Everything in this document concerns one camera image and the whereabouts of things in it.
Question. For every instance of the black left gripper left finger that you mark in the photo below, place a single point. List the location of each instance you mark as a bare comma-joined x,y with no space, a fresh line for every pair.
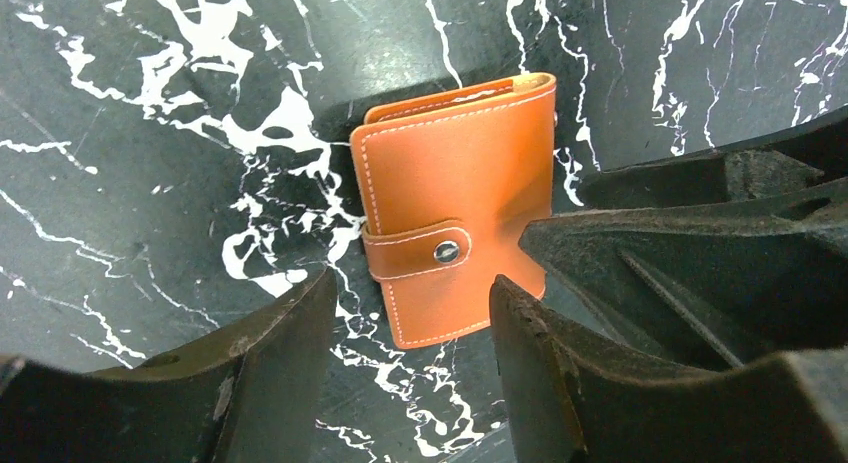
246,392

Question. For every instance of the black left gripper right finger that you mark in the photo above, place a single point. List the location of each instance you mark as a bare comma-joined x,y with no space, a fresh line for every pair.
573,395

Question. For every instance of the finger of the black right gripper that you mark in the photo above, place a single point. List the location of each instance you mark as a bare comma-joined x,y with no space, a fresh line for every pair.
716,258

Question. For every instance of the orange leather card holder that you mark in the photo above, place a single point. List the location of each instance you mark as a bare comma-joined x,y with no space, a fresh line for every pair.
448,184

